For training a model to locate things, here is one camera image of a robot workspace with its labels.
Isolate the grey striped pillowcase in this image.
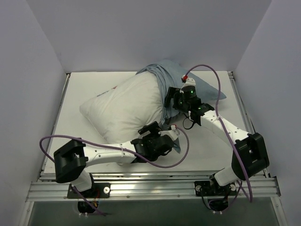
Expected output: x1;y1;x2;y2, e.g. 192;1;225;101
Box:
135;59;228;154

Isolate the white pillow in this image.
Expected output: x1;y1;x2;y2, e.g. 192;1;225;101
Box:
79;72;163;144

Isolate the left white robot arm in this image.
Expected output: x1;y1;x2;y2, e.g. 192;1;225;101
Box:
54;122;179;197

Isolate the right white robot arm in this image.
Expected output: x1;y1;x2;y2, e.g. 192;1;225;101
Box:
164;85;269;194

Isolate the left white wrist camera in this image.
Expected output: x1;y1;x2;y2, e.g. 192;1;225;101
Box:
159;124;180;141

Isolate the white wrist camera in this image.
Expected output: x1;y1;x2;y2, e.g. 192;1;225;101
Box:
180;75;196;93
159;124;180;141

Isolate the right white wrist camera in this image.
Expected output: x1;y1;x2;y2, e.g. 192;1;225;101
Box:
180;75;196;93

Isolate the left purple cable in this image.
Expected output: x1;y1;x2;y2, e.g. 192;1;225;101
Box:
39;127;190;216

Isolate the aluminium front rail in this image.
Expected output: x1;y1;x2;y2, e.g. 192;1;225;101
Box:
25;174;282;202

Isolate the right aluminium side rail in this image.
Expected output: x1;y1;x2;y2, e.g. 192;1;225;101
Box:
227;72;269;165

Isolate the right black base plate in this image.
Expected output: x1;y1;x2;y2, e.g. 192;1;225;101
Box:
194;180;237;197

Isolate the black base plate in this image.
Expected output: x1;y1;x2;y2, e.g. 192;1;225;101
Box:
194;180;237;197
67;183;111;199

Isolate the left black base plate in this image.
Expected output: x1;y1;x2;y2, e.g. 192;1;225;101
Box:
67;183;111;199

